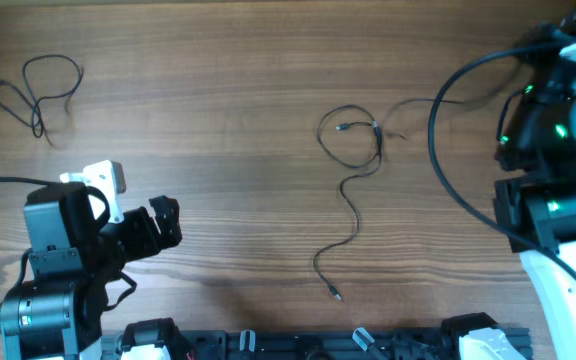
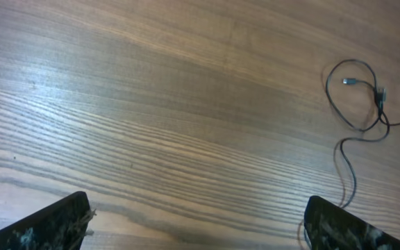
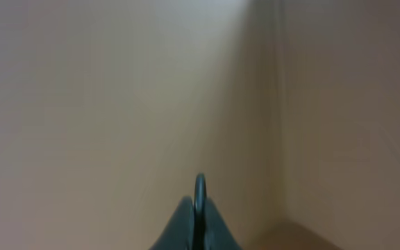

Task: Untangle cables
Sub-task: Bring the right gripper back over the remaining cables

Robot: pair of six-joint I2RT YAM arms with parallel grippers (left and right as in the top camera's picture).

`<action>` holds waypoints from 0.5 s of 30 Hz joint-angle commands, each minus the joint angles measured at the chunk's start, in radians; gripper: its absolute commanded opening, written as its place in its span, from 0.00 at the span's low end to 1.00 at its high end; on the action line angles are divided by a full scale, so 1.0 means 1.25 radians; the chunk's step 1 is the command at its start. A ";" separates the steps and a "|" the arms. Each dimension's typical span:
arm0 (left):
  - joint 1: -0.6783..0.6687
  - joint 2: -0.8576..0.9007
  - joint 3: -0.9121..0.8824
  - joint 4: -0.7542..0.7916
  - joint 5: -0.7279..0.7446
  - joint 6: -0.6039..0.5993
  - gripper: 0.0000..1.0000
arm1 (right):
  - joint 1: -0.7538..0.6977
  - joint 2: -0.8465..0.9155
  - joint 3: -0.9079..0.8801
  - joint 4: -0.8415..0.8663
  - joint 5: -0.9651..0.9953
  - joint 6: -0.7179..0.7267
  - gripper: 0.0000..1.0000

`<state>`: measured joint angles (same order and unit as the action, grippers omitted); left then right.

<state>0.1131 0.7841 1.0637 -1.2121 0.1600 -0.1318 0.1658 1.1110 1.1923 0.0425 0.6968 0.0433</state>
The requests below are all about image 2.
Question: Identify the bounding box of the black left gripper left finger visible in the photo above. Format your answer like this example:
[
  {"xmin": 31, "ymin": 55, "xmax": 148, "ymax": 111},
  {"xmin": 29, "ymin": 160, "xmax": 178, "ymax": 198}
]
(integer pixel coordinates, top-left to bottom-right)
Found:
[{"xmin": 0, "ymin": 191, "xmax": 95, "ymax": 250}]

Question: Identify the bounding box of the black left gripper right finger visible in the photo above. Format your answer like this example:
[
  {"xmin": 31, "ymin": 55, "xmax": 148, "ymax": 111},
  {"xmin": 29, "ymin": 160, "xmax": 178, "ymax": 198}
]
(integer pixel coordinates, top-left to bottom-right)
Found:
[{"xmin": 303, "ymin": 196, "xmax": 400, "ymax": 250}]

